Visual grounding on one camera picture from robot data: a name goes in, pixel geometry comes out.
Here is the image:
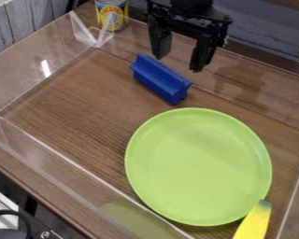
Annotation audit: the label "black cable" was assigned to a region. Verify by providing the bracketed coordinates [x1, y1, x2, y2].
[0, 209, 37, 239]

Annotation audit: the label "yellow labelled tin can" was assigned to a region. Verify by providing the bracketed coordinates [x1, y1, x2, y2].
[94, 0, 129, 32]

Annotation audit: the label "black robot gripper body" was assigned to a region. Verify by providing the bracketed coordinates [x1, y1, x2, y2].
[145, 0, 232, 48]

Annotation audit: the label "clear acrylic tray walls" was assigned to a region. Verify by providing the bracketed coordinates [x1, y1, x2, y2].
[0, 10, 299, 239]

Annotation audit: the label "blue plastic block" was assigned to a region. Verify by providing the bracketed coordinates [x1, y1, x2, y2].
[129, 53, 192, 105]

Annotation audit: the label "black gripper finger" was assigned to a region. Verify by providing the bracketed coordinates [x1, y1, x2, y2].
[189, 34, 215, 73]
[148, 15, 172, 60]

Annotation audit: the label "black device with knob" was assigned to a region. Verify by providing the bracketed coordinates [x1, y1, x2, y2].
[13, 214, 74, 239]

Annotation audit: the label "green round plate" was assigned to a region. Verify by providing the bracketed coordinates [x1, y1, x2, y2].
[124, 107, 272, 226]

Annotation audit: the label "yellow toy banana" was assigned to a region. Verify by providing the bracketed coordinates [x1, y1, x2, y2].
[232, 200, 271, 239]

